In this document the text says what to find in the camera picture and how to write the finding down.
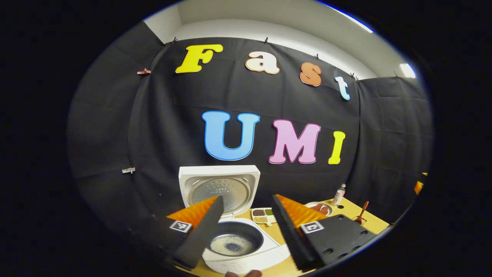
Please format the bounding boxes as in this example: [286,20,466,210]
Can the white rice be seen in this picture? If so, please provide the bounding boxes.
[211,235,256,256]

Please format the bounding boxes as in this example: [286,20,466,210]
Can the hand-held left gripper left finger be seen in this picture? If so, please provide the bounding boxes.
[129,195,224,270]

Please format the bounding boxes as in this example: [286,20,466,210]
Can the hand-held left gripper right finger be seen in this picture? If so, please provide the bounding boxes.
[271,194,379,272]

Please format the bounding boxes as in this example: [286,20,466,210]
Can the white round plate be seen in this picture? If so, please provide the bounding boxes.
[304,202,333,217]

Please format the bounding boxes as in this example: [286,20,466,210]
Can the white divided bean dish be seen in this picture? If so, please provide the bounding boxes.
[251,208,277,225]

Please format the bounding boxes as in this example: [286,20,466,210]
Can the row of black cloth clips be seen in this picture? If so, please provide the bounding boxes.
[171,37,398,82]

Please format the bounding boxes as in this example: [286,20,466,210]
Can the brown wooden spoon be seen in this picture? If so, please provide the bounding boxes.
[356,201,369,224]

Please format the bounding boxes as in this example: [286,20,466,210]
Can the small clear bottle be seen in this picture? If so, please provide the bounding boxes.
[332,184,346,206]

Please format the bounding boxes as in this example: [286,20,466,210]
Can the white rice cooker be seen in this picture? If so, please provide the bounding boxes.
[179,165,291,275]

